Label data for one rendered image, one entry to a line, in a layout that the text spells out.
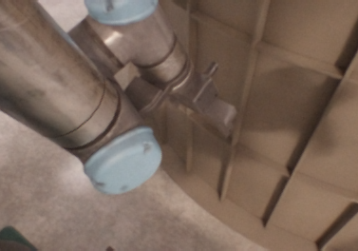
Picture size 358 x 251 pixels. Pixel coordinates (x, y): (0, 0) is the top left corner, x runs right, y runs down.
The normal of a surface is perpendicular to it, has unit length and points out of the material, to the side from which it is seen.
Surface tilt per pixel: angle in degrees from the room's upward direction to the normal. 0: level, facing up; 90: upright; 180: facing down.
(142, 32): 90
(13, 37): 81
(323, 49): 90
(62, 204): 0
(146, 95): 25
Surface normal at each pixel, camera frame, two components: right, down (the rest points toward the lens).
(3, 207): -0.01, -0.64
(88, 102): 0.79, 0.35
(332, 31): -0.55, 0.65
